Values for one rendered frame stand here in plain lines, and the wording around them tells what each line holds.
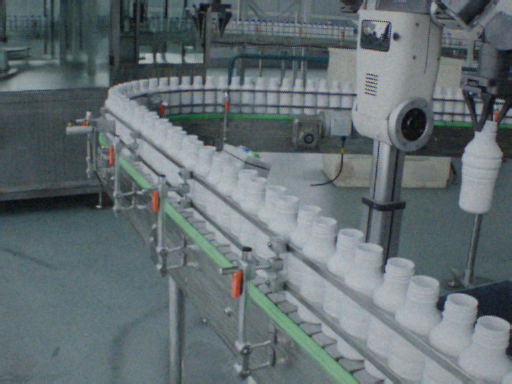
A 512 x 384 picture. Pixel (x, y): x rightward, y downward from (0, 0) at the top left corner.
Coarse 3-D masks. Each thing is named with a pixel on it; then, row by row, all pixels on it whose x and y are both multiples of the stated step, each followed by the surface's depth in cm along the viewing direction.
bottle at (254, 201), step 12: (252, 180) 115; (264, 180) 115; (252, 192) 113; (264, 192) 113; (252, 204) 113; (264, 204) 113; (240, 216) 115; (240, 228) 115; (252, 228) 113; (240, 240) 116; (252, 240) 114; (240, 252) 116; (252, 252) 115
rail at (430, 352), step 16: (128, 128) 187; (144, 160) 173; (176, 160) 146; (192, 176) 136; (176, 192) 148; (240, 208) 114; (256, 224) 108; (304, 256) 93; (272, 272) 104; (320, 272) 89; (288, 288) 99; (304, 304) 94; (368, 304) 79; (384, 320) 76; (416, 336) 70; (368, 352) 79; (432, 352) 67; (384, 368) 76; (448, 368) 65
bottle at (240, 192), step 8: (240, 176) 118; (248, 176) 118; (256, 176) 119; (240, 184) 119; (240, 192) 118; (232, 200) 120; (240, 200) 118; (232, 216) 120; (232, 224) 121; (232, 232) 121; (232, 248) 122
